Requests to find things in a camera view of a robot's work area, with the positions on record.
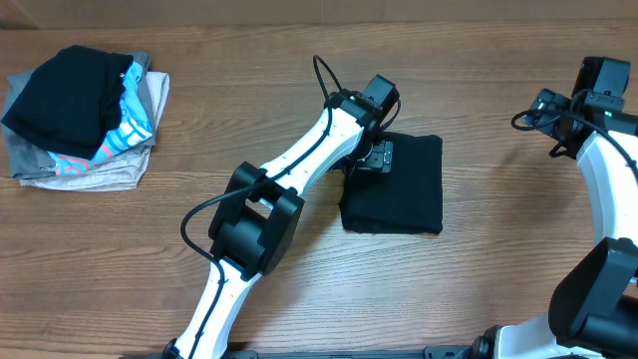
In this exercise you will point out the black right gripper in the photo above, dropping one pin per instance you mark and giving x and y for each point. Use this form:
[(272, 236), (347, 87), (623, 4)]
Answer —
[(547, 102)]

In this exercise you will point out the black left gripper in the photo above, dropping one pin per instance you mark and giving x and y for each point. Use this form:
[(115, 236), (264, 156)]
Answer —
[(381, 157)]

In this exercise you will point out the black t-shirt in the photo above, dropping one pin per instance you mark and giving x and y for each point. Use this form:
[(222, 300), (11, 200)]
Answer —
[(406, 200)]

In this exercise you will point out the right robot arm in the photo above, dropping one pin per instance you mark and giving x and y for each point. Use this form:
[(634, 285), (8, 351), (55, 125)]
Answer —
[(589, 314)]

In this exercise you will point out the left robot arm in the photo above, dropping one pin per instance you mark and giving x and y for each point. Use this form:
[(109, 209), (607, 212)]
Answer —
[(259, 211)]

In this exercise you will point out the folded blue striped garment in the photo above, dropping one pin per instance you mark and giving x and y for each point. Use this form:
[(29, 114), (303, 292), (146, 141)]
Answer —
[(135, 127)]

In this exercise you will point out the folded beige garment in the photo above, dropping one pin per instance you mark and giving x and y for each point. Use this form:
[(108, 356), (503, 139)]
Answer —
[(125, 170)]

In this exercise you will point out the folded black garment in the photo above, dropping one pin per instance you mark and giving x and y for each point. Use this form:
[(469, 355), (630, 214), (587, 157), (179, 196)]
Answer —
[(71, 101)]

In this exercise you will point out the folded grey garment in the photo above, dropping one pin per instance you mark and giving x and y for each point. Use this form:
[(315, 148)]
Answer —
[(26, 161)]

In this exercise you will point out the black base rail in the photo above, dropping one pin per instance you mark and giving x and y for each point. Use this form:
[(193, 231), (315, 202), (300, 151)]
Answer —
[(339, 354)]

